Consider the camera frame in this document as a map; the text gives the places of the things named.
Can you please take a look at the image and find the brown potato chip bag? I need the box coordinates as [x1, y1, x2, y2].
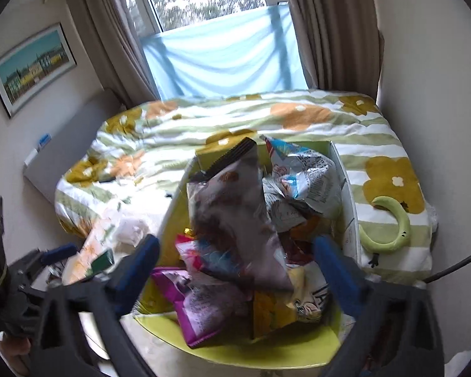
[252, 261, 330, 339]

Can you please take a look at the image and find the purple snack bag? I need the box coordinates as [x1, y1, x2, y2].
[151, 267, 251, 348]

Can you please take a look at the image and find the orange snack bag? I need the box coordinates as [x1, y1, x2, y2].
[289, 215, 332, 242]

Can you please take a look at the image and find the dark cookie snack bag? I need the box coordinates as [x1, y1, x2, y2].
[186, 138, 293, 292]

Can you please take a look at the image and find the silver blue snack bag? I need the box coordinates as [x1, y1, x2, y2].
[261, 135, 342, 232]

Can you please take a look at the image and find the pink snack bag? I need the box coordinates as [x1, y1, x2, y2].
[175, 234, 246, 283]

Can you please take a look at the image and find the person's left hand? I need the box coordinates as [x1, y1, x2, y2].
[0, 334, 31, 376]

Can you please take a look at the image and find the green crescent plush toy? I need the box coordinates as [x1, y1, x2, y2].
[359, 196, 411, 254]

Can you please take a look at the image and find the floral striped duvet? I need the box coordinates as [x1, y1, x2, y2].
[54, 90, 433, 283]

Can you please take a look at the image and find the green cardboard box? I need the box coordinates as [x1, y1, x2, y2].
[132, 140, 363, 370]

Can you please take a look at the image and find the white object on headboard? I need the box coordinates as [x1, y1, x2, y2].
[24, 148, 38, 168]

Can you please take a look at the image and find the grey bed headboard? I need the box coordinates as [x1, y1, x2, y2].
[24, 90, 122, 205]

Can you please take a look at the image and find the blue object on headboard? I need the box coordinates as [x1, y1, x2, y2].
[37, 134, 51, 151]

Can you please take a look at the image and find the framed harbour picture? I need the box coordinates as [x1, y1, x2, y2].
[0, 23, 77, 118]

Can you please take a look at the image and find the left brown curtain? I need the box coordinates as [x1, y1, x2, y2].
[66, 0, 160, 108]

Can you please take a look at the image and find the brown curtain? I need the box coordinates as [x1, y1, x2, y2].
[288, 0, 383, 99]
[66, 0, 160, 108]

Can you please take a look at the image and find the light blue window cloth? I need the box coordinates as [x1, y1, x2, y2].
[141, 4, 307, 100]

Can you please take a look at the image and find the right brown curtain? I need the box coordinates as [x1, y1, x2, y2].
[288, 0, 383, 99]

